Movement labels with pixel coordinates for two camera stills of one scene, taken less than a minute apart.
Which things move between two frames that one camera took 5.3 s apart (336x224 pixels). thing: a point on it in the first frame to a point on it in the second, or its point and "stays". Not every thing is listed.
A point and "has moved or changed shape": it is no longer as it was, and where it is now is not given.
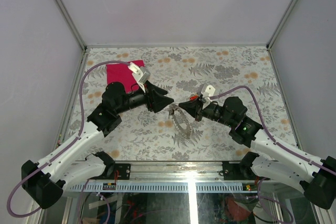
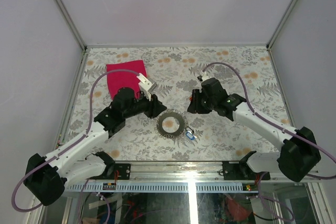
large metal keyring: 179,118 has moved or changed shape
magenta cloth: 122,73 stays
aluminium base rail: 176,172 stays
